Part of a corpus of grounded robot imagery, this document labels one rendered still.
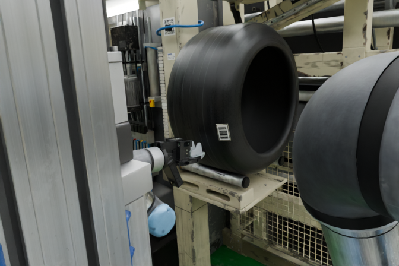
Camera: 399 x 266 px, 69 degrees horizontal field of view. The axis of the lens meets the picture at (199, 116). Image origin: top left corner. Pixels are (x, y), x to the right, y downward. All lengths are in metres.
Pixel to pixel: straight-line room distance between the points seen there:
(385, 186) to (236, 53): 0.82
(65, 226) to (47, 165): 0.04
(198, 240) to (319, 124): 1.44
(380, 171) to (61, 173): 0.19
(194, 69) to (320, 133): 0.81
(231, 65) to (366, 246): 0.73
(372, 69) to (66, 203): 0.21
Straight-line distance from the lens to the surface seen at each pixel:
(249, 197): 1.17
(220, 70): 0.94
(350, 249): 0.33
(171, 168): 0.93
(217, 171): 1.19
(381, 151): 0.19
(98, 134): 0.21
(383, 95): 0.20
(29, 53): 0.19
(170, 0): 1.36
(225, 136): 0.95
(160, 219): 0.73
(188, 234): 1.59
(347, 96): 0.21
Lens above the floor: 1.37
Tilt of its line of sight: 11 degrees down
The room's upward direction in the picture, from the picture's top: 3 degrees counter-clockwise
